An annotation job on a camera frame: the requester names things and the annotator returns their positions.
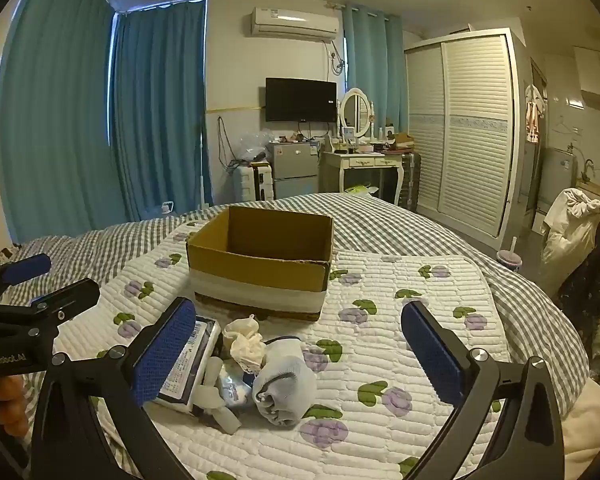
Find hanging pink white clothes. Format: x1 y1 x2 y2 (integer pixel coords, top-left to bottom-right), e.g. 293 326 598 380
524 84 549 144

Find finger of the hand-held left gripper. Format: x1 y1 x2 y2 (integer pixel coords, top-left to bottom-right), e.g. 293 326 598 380
27 279 101 323
0 253 52 305

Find white oval vanity mirror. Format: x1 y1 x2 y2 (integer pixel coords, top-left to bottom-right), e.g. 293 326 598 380
339 88 372 140

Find white air conditioner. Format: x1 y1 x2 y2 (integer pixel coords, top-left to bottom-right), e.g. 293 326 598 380
245 6 340 41

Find clear plastic bag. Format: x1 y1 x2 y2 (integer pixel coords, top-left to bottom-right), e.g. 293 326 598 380
237 129 276 163

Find plastic patterned packet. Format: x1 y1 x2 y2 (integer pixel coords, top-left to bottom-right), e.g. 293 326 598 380
194 357 257 435

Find white quilted floral mat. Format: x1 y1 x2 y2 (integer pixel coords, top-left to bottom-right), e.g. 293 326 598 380
22 217 512 480

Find black wall television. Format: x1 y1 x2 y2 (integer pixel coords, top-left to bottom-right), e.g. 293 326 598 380
265 77 338 123

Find hanging black cables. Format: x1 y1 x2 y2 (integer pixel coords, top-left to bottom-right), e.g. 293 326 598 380
217 116 237 172

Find white grey sock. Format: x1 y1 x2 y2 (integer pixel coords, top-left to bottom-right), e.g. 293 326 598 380
252 337 319 429

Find narrow teal curtain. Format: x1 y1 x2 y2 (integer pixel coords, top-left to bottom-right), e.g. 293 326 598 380
342 4 410 206

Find blue white tissue packet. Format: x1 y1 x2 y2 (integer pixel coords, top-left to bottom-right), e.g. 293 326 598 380
157 316 223 407

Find brown cardboard box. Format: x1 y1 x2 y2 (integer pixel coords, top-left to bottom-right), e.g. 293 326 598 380
186 206 335 322

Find white dressing table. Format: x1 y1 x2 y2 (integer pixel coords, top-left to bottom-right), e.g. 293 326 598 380
321 150 406 199

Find grey mini fridge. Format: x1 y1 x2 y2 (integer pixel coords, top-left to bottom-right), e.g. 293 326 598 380
267 139 322 200

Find wide teal curtain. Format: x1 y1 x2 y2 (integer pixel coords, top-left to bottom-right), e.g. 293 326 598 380
0 0 127 247

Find white kitchen wall cabinets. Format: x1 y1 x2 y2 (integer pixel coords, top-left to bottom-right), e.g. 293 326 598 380
574 46 600 102

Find cream frilly sock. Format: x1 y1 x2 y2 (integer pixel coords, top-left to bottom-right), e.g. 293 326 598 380
223 315 269 374

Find white pole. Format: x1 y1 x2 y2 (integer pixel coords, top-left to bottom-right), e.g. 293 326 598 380
199 124 209 209

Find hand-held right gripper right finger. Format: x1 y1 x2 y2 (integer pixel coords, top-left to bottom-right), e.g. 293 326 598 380
401 301 566 480

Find teal window curtain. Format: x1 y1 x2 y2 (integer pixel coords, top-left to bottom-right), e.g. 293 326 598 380
111 0 214 219

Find white louvred wardrobe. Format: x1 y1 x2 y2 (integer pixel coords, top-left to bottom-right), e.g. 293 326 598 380
404 27 524 247

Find dark suitcase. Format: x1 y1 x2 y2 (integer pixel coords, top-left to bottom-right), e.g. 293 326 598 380
399 152 422 209

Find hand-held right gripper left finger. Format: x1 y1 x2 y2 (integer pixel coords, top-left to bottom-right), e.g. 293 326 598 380
30 297 198 480

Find clutter of cosmetics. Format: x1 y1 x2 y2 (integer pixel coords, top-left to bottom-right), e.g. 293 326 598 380
322 127 416 157

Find person's left hand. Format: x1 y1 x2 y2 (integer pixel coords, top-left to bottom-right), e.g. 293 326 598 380
0 375 30 439

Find purple cup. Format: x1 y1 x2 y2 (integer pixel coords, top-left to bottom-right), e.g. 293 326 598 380
500 236 524 274

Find dark floral garment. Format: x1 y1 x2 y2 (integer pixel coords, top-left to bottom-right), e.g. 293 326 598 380
559 221 600 363

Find white suitcase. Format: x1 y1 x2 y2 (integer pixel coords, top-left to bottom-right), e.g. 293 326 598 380
233 161 275 204

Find white garment on chair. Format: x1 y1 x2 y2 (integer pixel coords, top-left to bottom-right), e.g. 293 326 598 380
540 187 600 302

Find cream pillow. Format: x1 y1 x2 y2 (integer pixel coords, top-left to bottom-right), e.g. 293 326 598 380
560 379 600 467

